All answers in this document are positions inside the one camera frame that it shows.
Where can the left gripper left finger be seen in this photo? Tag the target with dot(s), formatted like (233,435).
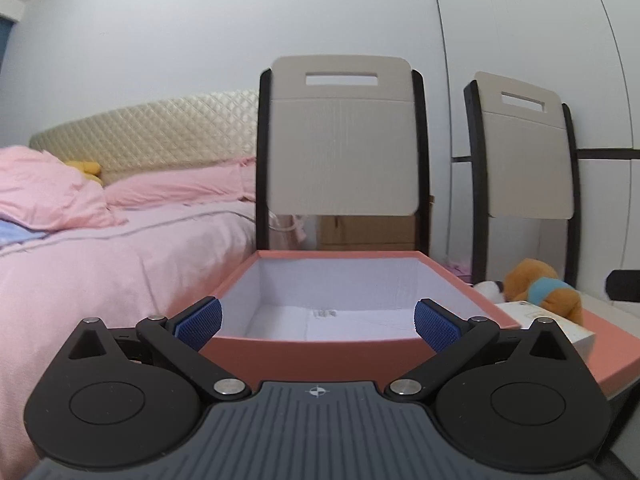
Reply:
(177,342)

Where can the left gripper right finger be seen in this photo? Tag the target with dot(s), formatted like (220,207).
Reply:
(456,343)

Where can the orange plush bear blue shirt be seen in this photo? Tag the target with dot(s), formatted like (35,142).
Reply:
(537,283)

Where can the orange box lid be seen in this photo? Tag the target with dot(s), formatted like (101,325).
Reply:
(614,359)

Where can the panda plush toy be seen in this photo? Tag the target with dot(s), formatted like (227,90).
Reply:
(493,291)

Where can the pink bed sheet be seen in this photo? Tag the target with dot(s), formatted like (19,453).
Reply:
(159,262)

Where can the orange open storage box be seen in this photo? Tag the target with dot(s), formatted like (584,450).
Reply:
(333,316)

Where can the wooden drawer cabinet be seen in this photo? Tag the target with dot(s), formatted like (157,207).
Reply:
(366,234)

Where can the pink pillow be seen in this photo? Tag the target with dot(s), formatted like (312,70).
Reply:
(229,181)

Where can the yellow plush toy on bed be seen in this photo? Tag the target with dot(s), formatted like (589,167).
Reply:
(90,170)

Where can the right beige chair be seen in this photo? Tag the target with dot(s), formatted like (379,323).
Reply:
(526,199)

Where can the beige chair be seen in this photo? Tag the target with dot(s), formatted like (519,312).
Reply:
(342,135)
(526,199)

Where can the pink duvet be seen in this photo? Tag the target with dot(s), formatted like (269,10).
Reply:
(41,193)

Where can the beige quilted headboard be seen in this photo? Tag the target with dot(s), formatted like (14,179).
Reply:
(173,134)

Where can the left beige chair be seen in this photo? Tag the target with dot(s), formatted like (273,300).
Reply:
(342,135)

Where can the blue curtain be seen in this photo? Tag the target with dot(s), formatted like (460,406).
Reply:
(6,26)

